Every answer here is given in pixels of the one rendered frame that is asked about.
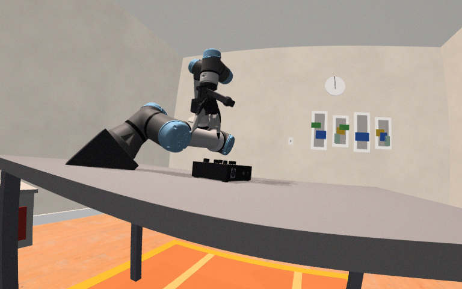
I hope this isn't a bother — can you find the black lighting desk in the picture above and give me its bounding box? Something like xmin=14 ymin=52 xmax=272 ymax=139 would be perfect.
xmin=192 ymin=158 xmax=252 ymax=182

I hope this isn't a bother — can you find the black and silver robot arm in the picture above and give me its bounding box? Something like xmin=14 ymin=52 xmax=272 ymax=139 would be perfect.
xmin=108 ymin=49 xmax=235 ymax=159

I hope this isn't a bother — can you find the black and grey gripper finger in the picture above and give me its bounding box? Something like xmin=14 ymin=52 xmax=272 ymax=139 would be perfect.
xmin=208 ymin=108 xmax=221 ymax=139
xmin=188 ymin=100 xmax=206 ymax=133

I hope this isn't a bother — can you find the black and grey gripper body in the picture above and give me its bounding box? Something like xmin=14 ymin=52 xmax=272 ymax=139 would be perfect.
xmin=190 ymin=82 xmax=218 ymax=115

